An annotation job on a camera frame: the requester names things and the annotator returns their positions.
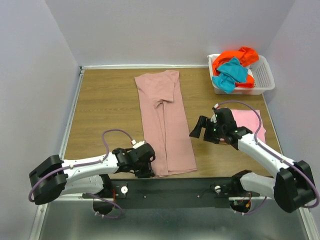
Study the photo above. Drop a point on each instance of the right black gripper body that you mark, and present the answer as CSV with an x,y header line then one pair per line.
x,y
221,130

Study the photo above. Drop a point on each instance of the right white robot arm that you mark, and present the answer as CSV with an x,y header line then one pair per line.
x,y
291,183

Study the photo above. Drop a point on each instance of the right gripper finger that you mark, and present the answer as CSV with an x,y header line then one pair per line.
x,y
210,134
201,123

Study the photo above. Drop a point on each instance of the orange t shirt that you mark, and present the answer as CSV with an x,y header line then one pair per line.
x,y
246,56

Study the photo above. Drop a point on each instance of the teal t shirt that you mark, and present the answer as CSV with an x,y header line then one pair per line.
x,y
230,73

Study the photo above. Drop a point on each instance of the aluminium frame rail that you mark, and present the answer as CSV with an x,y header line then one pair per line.
x,y
106,90

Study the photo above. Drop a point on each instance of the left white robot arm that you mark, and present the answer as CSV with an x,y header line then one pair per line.
x,y
55,177

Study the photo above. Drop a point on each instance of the white plastic laundry basket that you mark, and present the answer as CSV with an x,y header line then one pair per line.
x,y
260,71

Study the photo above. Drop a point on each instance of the folded bright pink t shirt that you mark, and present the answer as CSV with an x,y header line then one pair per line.
x,y
248,119

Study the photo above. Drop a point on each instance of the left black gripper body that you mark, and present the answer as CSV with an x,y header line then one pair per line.
x,y
142,170

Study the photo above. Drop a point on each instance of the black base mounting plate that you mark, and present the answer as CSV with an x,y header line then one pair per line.
x,y
172,193

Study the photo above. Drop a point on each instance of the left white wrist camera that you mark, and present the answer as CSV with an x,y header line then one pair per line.
x,y
137,144

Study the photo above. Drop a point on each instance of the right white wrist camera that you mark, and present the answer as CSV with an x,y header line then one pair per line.
x,y
215,107

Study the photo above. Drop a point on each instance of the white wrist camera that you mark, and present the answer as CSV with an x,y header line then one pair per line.
x,y
137,144
215,107

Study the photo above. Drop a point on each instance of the dusty pink t shirt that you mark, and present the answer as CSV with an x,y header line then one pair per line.
x,y
164,123

